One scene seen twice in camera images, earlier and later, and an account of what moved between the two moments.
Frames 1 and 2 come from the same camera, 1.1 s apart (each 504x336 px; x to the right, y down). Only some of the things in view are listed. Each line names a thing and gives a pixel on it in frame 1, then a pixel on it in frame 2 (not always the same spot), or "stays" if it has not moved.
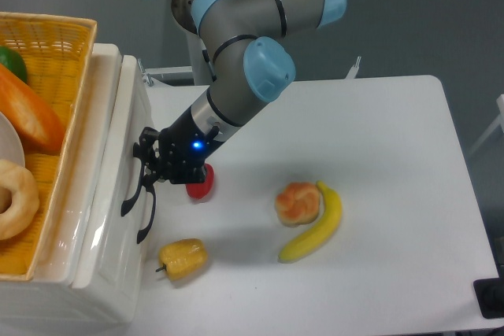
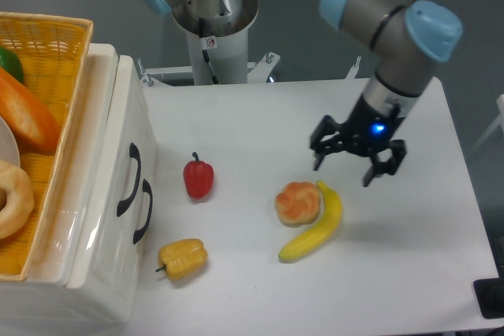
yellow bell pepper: x=183 y=258 stays
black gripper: x=183 y=151 to x=367 y=129
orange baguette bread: x=42 y=131 stays
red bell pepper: x=199 y=191 stays
